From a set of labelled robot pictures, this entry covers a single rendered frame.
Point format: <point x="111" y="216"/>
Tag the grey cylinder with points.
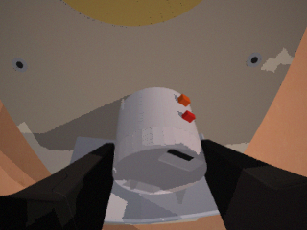
<point x="157" y="148"/>

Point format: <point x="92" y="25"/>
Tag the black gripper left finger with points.
<point x="76" y="198"/>

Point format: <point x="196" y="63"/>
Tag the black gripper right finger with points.
<point x="252" y="195"/>

